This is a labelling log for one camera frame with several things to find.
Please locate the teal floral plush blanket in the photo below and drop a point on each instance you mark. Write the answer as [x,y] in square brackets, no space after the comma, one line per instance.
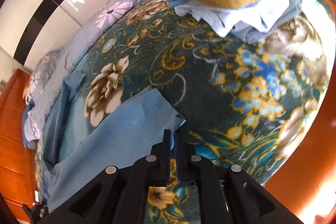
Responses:
[210,87]

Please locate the orange wooden headboard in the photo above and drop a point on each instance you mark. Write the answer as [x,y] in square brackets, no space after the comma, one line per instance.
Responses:
[15,148]

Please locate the blue knit sweater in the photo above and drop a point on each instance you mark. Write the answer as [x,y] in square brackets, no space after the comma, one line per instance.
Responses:
[118,134]

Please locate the orange wooden footboard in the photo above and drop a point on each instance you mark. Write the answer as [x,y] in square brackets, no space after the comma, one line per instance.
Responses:
[302,174]

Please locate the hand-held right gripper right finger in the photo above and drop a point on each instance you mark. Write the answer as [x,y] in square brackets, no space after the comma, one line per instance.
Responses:
[185,163]

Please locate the light blue floral quilt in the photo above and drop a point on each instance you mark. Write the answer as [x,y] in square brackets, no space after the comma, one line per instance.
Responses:
[78,37]

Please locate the light blue folded shirt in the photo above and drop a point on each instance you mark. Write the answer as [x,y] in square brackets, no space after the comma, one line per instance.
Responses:
[236,19]

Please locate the grey-blue folded garment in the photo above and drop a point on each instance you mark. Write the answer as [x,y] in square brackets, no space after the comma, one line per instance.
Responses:
[294,11]

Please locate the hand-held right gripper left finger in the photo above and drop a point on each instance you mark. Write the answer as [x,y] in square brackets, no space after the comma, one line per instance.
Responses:
[162,161]

